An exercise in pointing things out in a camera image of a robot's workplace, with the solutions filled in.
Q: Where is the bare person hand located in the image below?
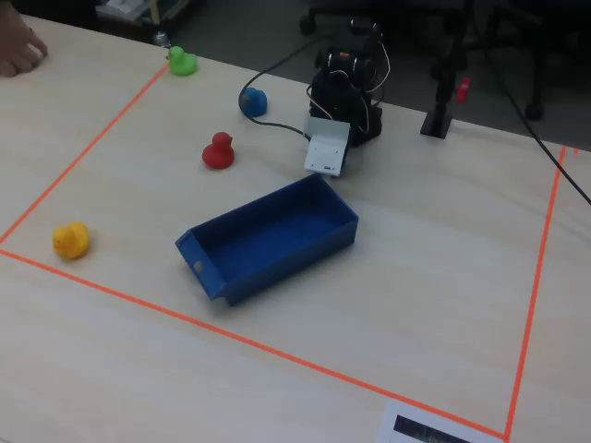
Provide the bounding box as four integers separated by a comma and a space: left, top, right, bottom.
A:
0, 8, 50, 78

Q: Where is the red rubber duck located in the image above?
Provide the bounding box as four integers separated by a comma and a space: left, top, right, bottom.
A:
201, 131, 235, 171

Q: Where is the green rubber duck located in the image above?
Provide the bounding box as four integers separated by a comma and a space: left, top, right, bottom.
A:
167, 45, 199, 78

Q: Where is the yellow rubber duck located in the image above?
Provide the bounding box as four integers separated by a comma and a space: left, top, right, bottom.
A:
52, 221, 90, 261

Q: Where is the blue rubber duck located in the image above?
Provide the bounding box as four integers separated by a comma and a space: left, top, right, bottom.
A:
238, 87, 269, 118

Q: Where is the blue plastic box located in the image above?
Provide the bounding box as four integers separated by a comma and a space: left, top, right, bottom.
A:
174, 173, 360, 307

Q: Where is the white papers stack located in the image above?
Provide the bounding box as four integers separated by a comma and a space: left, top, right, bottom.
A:
103, 0, 153, 19

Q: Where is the black office chair base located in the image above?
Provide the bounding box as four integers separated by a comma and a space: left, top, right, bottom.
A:
298, 0, 334, 36
475, 0, 583, 123

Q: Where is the white paper with black bar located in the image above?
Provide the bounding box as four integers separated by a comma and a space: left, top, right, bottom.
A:
375, 400, 507, 443

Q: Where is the black cable on table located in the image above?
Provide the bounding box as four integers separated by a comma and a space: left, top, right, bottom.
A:
237, 33, 339, 139

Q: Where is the black camera stand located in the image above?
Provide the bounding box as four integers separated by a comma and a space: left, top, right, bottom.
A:
418, 0, 475, 138

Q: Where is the long black hanging cable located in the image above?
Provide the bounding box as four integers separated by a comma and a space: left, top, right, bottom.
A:
465, 0, 591, 207

